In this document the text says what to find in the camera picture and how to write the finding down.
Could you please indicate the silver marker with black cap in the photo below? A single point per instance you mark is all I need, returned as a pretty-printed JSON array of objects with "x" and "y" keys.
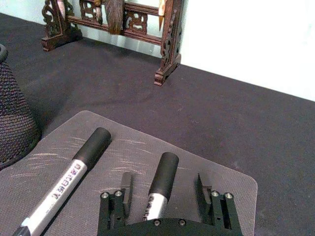
[
  {"x": 163, "y": 174},
  {"x": 91, "y": 150}
]

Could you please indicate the black table cloth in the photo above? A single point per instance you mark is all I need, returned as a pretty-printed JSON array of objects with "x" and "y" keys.
[{"x": 197, "y": 110}]

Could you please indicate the thin brown-haired calligraphy brush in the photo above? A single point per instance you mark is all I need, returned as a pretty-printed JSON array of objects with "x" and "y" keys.
[{"x": 99, "y": 12}]

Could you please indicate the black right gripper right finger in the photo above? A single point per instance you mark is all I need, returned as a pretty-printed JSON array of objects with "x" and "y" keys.
[{"x": 221, "y": 206}]

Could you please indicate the pale-tipped calligraphy brush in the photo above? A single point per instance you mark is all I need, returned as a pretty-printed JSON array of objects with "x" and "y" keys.
[{"x": 60, "y": 6}]

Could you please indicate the black mesh pen holder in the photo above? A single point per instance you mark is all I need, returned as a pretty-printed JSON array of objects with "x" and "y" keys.
[{"x": 12, "y": 110}]

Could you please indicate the carved dark wooden brush rack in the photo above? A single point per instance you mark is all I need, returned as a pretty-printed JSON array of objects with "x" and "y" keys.
[{"x": 172, "y": 44}]

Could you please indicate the grey rubber mat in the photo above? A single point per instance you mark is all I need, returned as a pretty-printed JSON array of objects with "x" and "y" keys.
[{"x": 73, "y": 147}]

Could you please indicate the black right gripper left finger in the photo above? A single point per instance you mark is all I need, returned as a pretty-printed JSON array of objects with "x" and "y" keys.
[{"x": 126, "y": 194}]

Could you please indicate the amber-tipped calligraphy brush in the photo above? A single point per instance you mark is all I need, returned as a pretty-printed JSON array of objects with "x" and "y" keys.
[{"x": 161, "y": 12}]

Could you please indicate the thick brown-haired calligraphy brush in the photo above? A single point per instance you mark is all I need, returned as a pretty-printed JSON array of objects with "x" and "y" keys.
[{"x": 115, "y": 17}]

